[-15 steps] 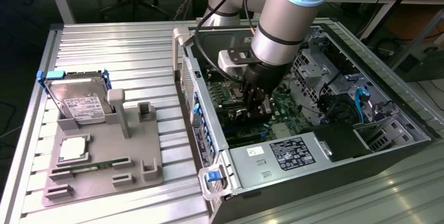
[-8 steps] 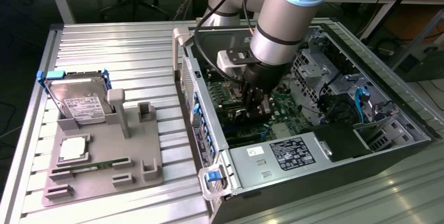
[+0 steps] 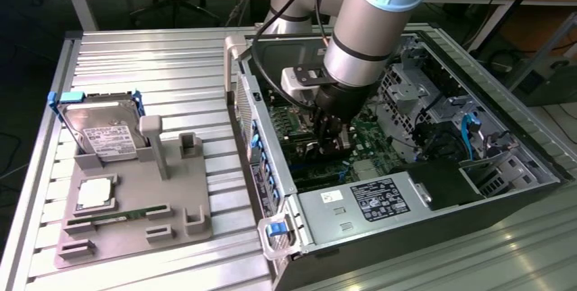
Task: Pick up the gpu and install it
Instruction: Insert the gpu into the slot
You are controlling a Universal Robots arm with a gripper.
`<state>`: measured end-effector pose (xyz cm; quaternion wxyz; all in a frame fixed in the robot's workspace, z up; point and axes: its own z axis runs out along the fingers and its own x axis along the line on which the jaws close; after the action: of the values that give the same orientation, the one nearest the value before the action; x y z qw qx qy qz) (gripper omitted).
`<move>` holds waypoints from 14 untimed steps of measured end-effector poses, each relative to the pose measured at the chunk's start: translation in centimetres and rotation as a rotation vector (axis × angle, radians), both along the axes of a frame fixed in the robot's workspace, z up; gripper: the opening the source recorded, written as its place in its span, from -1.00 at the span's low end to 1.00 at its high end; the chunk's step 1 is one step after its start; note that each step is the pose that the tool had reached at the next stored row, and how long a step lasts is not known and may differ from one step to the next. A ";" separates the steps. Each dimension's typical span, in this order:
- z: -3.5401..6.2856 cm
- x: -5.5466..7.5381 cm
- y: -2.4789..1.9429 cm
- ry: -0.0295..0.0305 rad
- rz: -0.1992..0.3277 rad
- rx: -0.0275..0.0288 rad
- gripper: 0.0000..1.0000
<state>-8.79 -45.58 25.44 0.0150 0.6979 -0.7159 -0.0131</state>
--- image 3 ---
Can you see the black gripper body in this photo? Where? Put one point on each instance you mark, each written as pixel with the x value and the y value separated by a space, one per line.
pixel 342 102

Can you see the graphics card with metal bracket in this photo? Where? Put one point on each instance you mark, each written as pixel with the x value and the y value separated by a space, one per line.
pixel 311 156

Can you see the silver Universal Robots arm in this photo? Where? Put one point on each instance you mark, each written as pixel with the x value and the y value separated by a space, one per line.
pixel 361 34

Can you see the CPU socket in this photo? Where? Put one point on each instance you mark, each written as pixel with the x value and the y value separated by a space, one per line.
pixel 300 119

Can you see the green motherboard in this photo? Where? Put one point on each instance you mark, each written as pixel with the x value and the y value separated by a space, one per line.
pixel 374 142

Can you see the black RAM stick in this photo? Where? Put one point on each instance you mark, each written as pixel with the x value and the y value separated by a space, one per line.
pixel 295 140

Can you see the silver chipset heatsink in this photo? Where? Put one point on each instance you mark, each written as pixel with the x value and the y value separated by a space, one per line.
pixel 363 169

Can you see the black expansion slot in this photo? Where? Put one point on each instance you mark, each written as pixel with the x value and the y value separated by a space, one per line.
pixel 318 179

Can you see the metal disk bay cage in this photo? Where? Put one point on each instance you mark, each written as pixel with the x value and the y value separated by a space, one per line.
pixel 405 92

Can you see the black plastic shroud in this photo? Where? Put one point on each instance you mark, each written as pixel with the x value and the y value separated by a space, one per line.
pixel 433 183

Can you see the silver power supply with label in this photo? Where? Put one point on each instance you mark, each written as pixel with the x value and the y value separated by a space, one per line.
pixel 325 223

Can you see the open black PC case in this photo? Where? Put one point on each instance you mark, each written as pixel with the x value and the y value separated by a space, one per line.
pixel 450 237

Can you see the grey parts rack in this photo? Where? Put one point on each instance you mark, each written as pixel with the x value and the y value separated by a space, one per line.
pixel 131 183

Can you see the hard disk in blue carrier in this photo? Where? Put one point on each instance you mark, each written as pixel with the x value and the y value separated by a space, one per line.
pixel 108 135

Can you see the black tripod pole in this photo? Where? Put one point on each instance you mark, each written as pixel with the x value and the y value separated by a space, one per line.
pixel 517 0

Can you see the green RAM stick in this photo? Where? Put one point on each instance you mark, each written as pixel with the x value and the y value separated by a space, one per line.
pixel 112 217

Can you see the silver CPU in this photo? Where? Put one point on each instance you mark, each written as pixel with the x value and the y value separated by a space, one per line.
pixel 95 194

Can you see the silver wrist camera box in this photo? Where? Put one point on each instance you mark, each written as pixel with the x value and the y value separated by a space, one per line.
pixel 292 85

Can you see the perforated metal bracket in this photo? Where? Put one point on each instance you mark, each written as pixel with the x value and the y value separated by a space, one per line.
pixel 499 176

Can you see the aluminium frame strut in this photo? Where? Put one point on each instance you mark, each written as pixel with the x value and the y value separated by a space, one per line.
pixel 542 51

